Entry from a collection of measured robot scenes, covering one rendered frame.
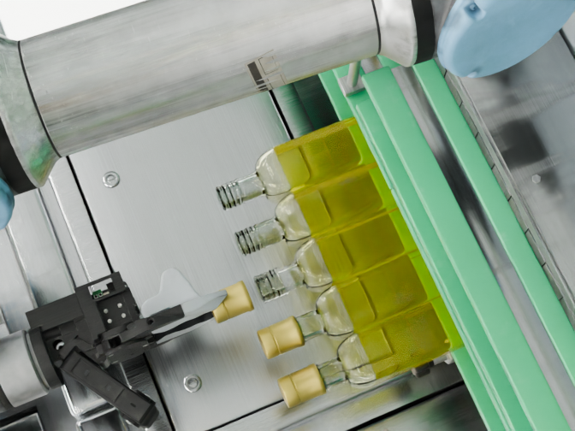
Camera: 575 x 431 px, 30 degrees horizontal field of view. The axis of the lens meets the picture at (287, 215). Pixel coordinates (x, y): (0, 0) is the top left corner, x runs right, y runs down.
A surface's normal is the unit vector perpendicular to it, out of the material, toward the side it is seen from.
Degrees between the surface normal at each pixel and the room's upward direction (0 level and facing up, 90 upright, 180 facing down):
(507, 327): 90
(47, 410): 90
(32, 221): 90
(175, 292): 84
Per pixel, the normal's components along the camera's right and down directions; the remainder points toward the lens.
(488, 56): 0.44, 0.80
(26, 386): 0.30, 0.43
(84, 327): 0.03, -0.30
